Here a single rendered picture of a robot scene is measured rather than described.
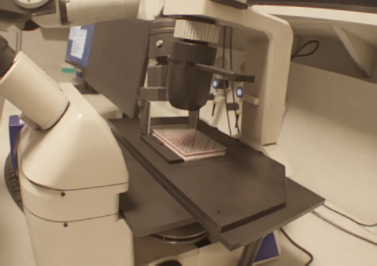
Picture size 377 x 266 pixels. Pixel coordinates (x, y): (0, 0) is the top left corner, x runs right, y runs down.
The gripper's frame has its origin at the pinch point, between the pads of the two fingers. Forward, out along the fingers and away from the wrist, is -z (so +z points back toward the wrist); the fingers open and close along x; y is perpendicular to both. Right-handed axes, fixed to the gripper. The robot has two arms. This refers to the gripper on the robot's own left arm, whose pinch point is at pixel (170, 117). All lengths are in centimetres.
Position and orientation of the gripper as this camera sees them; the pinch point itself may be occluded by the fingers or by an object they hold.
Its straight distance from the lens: 52.7
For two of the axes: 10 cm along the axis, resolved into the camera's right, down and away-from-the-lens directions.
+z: 0.3, -9.9, -1.2
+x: 8.2, -0.5, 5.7
